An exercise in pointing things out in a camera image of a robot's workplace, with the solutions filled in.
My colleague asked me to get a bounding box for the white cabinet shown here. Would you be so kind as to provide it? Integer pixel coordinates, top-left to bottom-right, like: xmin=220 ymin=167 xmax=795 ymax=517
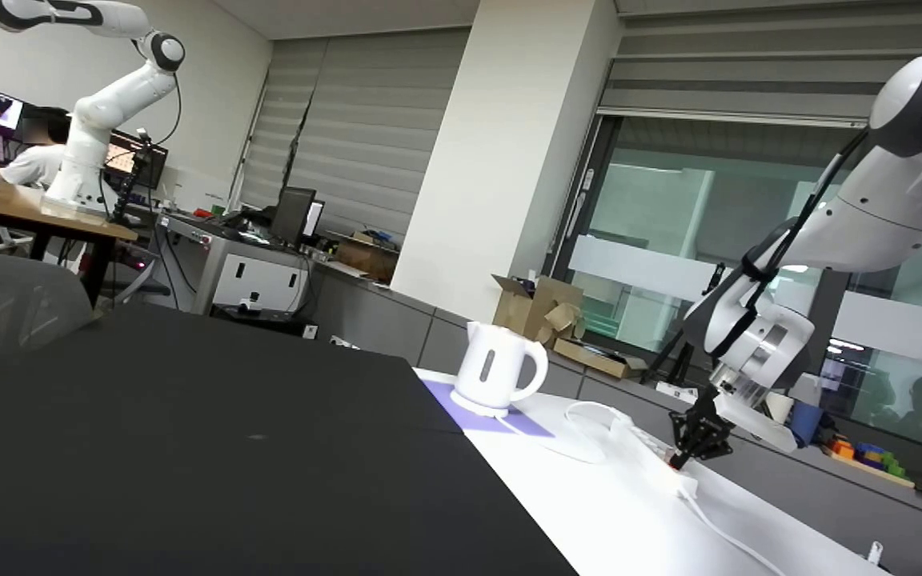
xmin=163 ymin=219 xmax=309 ymax=314

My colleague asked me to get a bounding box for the cardboard box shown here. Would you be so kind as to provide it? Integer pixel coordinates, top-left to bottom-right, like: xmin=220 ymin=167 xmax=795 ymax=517
xmin=492 ymin=276 xmax=583 ymax=347

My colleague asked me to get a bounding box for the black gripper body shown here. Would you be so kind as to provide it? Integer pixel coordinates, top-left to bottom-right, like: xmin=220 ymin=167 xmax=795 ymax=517
xmin=668 ymin=387 xmax=730 ymax=471

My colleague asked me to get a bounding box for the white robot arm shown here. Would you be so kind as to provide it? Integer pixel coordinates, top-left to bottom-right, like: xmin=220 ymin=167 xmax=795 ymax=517
xmin=668 ymin=55 xmax=922 ymax=471

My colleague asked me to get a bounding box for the white electric kettle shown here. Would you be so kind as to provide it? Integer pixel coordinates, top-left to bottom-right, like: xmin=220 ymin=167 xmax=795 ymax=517
xmin=451 ymin=323 xmax=547 ymax=415

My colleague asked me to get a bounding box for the black table mat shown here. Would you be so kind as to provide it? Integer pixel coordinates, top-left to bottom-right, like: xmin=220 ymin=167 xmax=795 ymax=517
xmin=0 ymin=307 xmax=575 ymax=576

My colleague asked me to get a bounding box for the seated person in white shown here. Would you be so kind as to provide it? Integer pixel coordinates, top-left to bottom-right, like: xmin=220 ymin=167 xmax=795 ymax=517
xmin=0 ymin=115 xmax=72 ymax=193

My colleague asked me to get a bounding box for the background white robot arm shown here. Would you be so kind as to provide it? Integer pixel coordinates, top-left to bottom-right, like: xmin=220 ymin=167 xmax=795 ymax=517
xmin=0 ymin=0 xmax=186 ymax=207

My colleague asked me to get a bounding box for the purple paper sheet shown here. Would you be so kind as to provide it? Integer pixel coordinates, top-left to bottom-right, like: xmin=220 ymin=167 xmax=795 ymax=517
xmin=426 ymin=386 xmax=551 ymax=440

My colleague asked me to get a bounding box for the wooden desk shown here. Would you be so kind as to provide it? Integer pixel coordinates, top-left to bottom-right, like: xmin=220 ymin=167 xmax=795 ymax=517
xmin=0 ymin=184 xmax=136 ymax=301

